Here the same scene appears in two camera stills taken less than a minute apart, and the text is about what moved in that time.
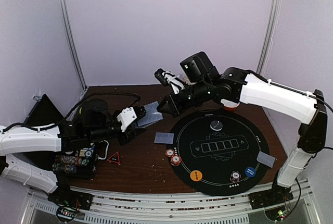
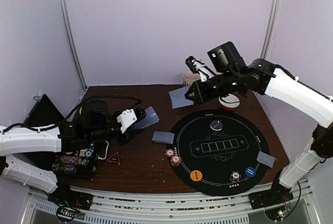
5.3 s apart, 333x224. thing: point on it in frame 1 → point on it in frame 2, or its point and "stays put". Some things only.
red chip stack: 175,160 stays put
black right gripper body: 174,103 → 199,92
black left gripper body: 126,137 stays put
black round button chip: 216,125 stays put
